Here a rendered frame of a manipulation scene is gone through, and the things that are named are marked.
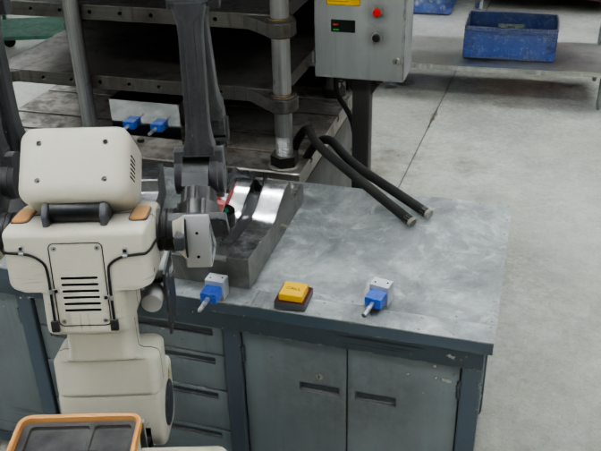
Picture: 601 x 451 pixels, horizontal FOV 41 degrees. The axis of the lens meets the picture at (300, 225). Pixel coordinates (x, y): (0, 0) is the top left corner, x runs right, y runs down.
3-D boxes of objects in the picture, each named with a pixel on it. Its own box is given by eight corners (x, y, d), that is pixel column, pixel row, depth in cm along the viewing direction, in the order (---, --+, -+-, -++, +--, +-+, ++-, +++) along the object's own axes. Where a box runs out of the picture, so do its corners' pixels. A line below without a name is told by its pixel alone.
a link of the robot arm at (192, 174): (181, 193, 160) (207, 192, 160) (182, 148, 164) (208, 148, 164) (187, 212, 169) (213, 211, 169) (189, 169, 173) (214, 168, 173)
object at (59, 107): (300, 190, 272) (299, 171, 268) (-28, 153, 305) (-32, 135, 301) (355, 103, 342) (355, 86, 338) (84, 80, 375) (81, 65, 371)
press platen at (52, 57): (303, 150, 265) (301, 100, 256) (-31, 117, 298) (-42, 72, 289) (358, 70, 334) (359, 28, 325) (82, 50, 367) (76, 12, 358)
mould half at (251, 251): (249, 289, 207) (247, 244, 201) (157, 276, 214) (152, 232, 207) (303, 201, 249) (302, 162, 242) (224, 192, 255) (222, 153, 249)
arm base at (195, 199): (164, 220, 156) (225, 218, 156) (165, 183, 159) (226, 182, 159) (171, 237, 164) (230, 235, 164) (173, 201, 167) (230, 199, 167)
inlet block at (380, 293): (372, 327, 192) (373, 309, 189) (353, 321, 194) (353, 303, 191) (393, 299, 202) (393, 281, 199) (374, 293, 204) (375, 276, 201)
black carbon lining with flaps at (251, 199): (234, 251, 210) (232, 220, 206) (178, 243, 214) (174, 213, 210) (275, 192, 239) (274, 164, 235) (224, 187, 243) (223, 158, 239)
